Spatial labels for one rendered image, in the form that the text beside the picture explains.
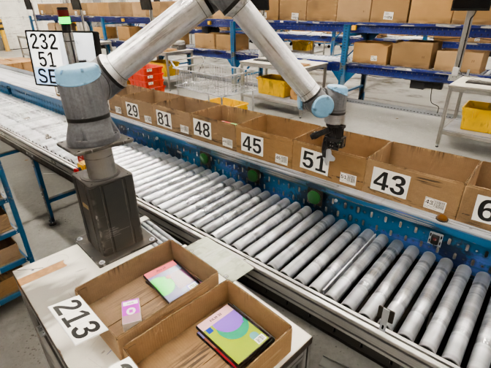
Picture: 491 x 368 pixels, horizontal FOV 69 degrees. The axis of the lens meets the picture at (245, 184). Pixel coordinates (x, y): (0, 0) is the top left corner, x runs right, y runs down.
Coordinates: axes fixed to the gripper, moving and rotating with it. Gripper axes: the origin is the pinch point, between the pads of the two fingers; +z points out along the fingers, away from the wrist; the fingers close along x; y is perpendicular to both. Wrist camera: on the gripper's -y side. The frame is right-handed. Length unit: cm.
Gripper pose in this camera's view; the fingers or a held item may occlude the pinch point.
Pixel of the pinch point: (326, 162)
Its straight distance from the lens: 178.9
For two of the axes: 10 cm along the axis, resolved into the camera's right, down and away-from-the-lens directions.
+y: 7.6, 2.9, -5.8
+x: 6.5, -3.5, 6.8
